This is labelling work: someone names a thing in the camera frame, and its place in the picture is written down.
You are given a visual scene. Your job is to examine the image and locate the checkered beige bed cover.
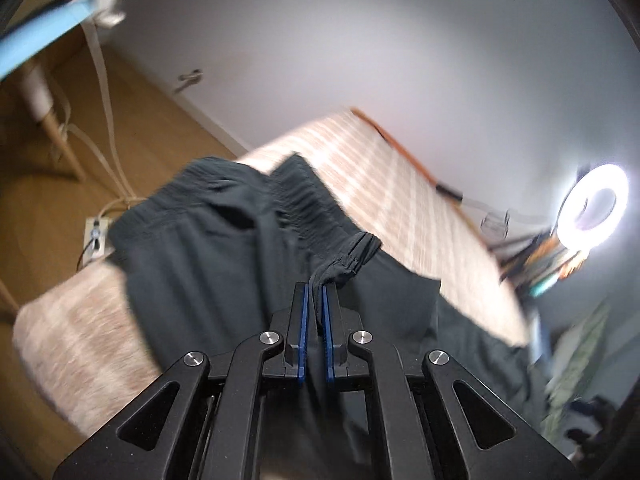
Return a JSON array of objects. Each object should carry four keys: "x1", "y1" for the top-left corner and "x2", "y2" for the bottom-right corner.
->
[{"x1": 12, "y1": 112, "x2": 529, "y2": 436}]

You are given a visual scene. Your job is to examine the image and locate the green white striped pillow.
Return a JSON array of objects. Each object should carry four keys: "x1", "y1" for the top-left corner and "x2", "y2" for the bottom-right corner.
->
[{"x1": 541, "y1": 301, "x2": 611, "y2": 444}]

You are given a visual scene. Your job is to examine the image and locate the white power strip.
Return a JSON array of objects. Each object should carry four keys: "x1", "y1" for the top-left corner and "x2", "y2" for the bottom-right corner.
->
[{"x1": 77, "y1": 217, "x2": 111, "y2": 270}]

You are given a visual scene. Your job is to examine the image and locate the light blue desk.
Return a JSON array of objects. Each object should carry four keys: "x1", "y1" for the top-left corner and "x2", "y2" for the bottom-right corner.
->
[{"x1": 1, "y1": 0, "x2": 96, "y2": 182}]

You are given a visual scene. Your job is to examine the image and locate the hanging colourful clothes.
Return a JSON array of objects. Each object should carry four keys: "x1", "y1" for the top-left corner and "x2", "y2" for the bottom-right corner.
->
[{"x1": 491, "y1": 231, "x2": 590, "y2": 302}]

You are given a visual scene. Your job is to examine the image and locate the white ring light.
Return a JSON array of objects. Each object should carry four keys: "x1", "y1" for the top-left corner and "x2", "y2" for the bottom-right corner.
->
[{"x1": 555, "y1": 164, "x2": 629, "y2": 252}]

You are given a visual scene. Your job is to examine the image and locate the dark green pants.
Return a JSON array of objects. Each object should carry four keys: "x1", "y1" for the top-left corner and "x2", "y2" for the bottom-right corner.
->
[{"x1": 110, "y1": 155, "x2": 546, "y2": 427}]

